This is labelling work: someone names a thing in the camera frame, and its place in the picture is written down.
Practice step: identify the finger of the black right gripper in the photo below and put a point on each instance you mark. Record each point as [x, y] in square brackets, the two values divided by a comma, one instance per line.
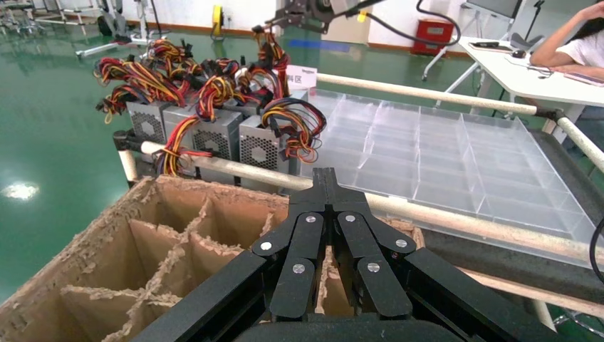
[318, 27]
[288, 15]

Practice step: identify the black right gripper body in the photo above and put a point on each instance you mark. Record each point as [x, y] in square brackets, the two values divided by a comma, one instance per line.
[315, 9]

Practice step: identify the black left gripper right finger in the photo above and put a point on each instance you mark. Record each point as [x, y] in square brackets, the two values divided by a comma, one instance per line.
[377, 283]

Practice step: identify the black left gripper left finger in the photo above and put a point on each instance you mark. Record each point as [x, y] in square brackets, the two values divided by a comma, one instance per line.
[297, 264]

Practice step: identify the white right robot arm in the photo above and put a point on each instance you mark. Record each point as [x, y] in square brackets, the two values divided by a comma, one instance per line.
[344, 5]

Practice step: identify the white label card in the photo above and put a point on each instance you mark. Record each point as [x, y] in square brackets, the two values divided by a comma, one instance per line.
[302, 75]

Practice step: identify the yellow round stand device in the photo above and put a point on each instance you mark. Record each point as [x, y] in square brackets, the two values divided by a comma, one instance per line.
[217, 19]

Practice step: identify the red box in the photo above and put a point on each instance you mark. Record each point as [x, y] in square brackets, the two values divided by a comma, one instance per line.
[431, 37]

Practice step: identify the clear plastic divider tray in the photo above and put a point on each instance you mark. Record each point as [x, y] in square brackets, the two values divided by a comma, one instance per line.
[448, 160]

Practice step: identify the black phone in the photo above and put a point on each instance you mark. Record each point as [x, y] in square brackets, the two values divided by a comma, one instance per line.
[483, 45]

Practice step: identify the dark computer monitor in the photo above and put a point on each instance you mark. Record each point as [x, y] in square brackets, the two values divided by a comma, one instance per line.
[495, 7]

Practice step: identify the short beige rack leg pipe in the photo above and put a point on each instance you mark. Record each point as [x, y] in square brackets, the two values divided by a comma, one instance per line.
[128, 165]

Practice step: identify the cardboard box with dividers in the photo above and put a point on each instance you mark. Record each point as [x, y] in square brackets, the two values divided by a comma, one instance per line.
[94, 264]

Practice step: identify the black pipe corner joint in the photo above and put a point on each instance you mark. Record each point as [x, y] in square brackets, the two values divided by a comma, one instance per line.
[125, 140]

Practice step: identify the white office desk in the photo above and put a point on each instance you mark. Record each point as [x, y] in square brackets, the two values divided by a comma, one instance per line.
[533, 85]

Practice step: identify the person in white shirt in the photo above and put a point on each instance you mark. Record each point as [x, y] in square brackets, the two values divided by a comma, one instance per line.
[585, 49]

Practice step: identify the long beige rack rail pipe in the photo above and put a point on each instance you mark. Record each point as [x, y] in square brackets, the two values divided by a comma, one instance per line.
[424, 215]

